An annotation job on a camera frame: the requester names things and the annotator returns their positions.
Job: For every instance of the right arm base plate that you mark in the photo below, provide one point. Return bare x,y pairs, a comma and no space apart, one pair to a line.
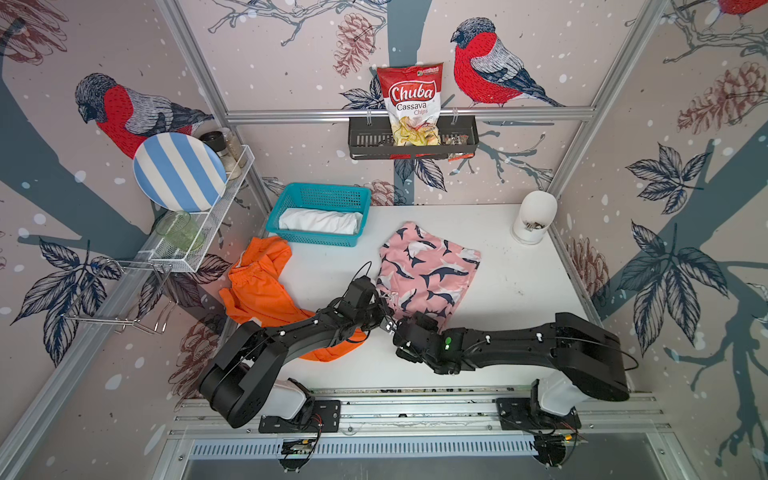
518,414

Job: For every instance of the aluminium mounting rail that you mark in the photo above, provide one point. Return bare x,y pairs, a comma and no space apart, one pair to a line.
412,412

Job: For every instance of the orange garment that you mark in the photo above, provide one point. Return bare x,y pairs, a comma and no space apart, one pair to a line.
255,293

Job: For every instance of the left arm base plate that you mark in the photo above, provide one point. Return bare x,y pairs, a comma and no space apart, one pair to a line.
313,415

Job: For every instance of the pink patterned garment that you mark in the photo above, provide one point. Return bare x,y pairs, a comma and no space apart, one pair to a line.
422,273

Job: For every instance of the green glass cup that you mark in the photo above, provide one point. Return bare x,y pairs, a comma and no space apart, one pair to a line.
180,230

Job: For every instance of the white ceramic holder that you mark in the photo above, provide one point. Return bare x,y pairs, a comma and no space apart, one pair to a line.
536,214

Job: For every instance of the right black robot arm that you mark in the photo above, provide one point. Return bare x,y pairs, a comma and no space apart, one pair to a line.
586,360

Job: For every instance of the white wire wall rack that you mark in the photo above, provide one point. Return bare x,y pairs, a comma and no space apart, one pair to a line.
163,277

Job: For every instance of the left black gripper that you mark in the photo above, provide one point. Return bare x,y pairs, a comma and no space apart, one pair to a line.
383,307

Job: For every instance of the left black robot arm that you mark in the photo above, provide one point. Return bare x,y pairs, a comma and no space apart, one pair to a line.
238,380

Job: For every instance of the blue striped plate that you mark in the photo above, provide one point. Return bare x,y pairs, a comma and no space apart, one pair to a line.
179,172

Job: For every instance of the clear spice jar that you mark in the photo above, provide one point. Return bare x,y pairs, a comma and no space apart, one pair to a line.
236,150

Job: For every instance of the white shorts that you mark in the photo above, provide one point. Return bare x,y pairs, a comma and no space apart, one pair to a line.
320,221

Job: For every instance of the dark lid spice jar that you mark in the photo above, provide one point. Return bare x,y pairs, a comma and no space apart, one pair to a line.
216,141

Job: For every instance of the teal plastic basket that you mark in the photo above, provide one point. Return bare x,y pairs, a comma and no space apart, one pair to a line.
335,199

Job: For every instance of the red Chuba chips bag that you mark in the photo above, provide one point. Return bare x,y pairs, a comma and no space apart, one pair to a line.
412,98

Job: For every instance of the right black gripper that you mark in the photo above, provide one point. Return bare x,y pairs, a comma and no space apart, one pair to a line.
422,324

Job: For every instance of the black wall shelf basket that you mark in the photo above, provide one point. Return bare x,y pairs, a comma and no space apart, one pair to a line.
376,138

